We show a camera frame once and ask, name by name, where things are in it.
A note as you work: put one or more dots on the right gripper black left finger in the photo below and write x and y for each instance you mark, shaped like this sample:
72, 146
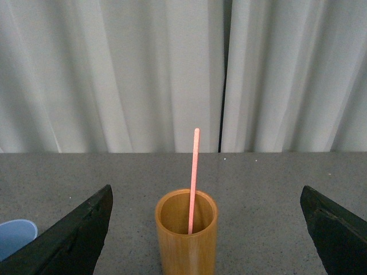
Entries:
72, 245

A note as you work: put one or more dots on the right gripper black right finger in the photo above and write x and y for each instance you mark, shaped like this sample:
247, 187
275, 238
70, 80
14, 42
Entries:
338, 234

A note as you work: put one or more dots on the pink chopstick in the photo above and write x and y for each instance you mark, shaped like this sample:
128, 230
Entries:
196, 145

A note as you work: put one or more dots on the blue cup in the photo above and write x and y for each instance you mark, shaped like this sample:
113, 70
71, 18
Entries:
16, 234

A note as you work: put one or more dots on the bamboo chopstick holder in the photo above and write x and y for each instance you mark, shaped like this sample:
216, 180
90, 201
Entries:
181, 252

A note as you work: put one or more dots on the white curtain left panel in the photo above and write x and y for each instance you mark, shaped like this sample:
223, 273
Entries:
112, 76

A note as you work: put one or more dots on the white curtain panel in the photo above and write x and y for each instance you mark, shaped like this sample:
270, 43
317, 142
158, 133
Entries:
112, 76
296, 77

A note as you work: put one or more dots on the white curtain right panel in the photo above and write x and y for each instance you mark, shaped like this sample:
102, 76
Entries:
296, 77

